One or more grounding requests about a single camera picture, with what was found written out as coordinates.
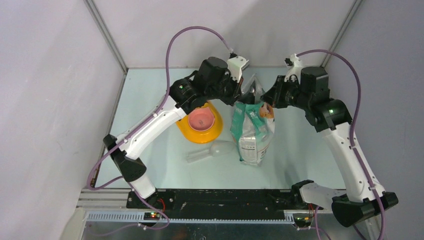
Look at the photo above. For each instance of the pink cat ear bowl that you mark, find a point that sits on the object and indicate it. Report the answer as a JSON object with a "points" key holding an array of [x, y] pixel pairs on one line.
{"points": [[201, 119]]}

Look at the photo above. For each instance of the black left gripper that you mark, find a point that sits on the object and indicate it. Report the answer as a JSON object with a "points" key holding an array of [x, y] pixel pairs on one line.
{"points": [[235, 93]]}

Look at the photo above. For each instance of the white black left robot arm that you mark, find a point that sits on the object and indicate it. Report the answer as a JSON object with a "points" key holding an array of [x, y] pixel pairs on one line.
{"points": [[215, 79]]}

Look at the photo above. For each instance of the controller board with leds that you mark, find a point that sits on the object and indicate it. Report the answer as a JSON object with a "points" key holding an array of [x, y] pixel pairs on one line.
{"points": [[151, 216], [302, 222]]}

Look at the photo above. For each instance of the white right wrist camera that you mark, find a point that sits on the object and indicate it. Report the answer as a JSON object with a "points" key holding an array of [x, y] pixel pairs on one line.
{"points": [[294, 66]]}

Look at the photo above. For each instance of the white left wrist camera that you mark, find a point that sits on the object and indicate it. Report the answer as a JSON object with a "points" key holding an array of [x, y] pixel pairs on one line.
{"points": [[236, 65]]}

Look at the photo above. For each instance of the left controller board with LEDs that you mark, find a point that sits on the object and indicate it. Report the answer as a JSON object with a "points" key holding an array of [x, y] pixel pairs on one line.
{"points": [[151, 216]]}

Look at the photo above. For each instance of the right controller board with LEDs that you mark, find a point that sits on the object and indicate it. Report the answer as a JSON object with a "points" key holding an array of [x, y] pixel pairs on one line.
{"points": [[302, 222]]}

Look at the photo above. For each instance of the green white pet food bag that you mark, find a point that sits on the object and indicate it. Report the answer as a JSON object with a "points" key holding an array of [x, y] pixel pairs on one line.
{"points": [[253, 125]]}

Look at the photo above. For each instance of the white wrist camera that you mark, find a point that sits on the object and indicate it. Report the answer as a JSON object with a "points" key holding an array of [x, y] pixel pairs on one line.
{"points": [[236, 65], [294, 66]]}

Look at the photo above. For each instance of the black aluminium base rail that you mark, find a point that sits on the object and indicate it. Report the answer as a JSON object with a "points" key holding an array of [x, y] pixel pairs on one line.
{"points": [[239, 206]]}

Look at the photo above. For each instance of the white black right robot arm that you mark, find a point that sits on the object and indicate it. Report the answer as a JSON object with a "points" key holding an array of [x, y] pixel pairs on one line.
{"points": [[364, 197]]}

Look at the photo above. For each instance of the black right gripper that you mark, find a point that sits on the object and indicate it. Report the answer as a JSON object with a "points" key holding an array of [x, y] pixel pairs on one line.
{"points": [[274, 95]]}

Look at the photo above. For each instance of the clear plastic food scoop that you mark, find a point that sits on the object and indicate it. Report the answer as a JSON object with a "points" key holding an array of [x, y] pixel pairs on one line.
{"points": [[216, 149]]}

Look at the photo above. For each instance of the yellow double bowl feeder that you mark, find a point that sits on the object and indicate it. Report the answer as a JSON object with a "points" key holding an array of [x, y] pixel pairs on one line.
{"points": [[202, 137]]}

